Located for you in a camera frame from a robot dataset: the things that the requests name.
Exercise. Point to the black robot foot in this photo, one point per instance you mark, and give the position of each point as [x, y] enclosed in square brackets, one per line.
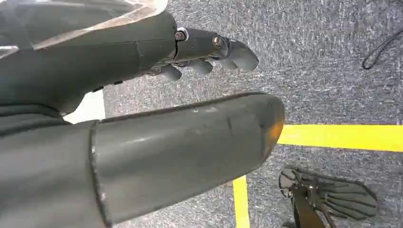
[333, 196]

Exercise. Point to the yellow floor tape line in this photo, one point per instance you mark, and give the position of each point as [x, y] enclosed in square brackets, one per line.
[340, 137]

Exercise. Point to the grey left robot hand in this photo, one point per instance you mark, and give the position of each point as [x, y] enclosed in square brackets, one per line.
[132, 151]

